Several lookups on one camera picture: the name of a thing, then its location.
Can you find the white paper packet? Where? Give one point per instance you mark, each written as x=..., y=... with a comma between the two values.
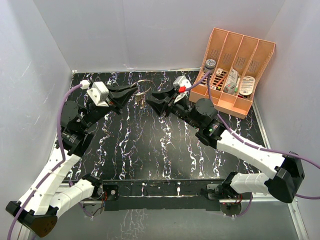
x=233, y=76

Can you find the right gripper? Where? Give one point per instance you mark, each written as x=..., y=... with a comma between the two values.
x=174, y=99

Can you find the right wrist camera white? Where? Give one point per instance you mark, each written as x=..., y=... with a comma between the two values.
x=181, y=84

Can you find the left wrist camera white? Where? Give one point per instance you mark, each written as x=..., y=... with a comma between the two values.
x=99, y=94

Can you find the black base bar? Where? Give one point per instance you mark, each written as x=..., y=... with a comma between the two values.
x=174, y=194

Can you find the large metal keyring with clips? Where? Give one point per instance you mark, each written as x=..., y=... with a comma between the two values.
x=144, y=85

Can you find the grey green small device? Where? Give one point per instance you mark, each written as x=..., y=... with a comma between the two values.
x=230, y=88

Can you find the oval white blister pack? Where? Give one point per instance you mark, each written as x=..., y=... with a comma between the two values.
x=247, y=85

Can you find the patterned lid jar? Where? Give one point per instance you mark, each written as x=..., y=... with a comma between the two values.
x=209, y=66

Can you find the white card box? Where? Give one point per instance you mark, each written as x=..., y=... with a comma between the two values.
x=219, y=71

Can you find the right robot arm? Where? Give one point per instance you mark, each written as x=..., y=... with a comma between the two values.
x=281, y=174

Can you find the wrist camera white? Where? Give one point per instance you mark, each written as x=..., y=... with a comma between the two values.
x=181, y=84
x=99, y=94

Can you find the orange file organizer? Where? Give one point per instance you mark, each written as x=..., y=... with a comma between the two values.
x=246, y=54

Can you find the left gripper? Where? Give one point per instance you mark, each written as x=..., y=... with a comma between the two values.
x=117, y=98

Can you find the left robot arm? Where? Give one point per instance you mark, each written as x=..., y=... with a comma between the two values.
x=82, y=106

